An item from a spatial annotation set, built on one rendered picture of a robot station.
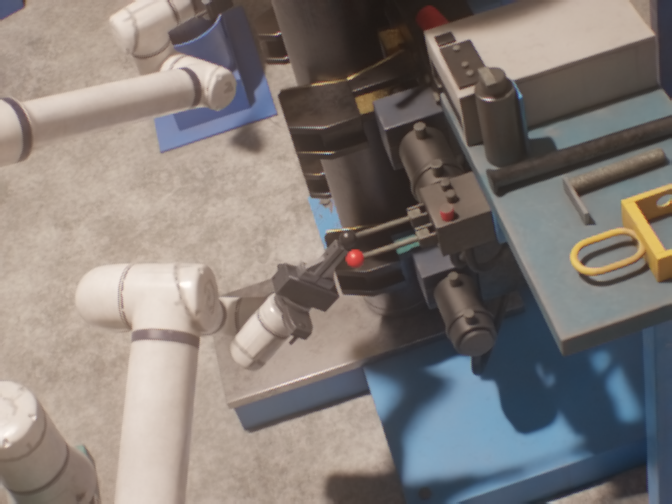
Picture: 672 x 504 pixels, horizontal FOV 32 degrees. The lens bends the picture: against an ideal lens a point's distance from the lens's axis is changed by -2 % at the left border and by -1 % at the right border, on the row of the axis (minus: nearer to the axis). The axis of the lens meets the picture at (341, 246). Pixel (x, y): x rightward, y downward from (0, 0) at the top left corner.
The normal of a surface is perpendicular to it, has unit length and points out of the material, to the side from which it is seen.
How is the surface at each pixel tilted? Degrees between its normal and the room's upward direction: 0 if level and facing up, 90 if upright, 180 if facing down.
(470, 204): 0
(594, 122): 0
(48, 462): 90
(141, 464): 26
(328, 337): 0
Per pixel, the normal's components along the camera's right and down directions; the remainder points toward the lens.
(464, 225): 0.23, 0.67
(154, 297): -0.27, -0.29
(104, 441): -0.22, -0.67
